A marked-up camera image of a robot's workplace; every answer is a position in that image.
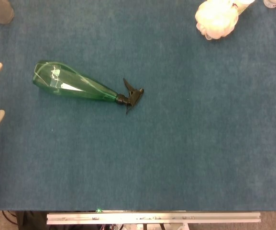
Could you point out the green spray bottle black trigger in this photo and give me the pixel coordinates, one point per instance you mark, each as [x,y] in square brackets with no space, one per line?
[66,82]

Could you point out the white mesh bath pouf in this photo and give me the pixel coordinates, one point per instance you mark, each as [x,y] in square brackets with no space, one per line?
[215,20]

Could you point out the white tube green print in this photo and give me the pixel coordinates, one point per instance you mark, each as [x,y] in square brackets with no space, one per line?
[244,5]

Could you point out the small white jar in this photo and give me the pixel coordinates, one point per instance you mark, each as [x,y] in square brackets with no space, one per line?
[272,3]

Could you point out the aluminium profile rail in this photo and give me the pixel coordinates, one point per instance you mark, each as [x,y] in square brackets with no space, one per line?
[152,217]

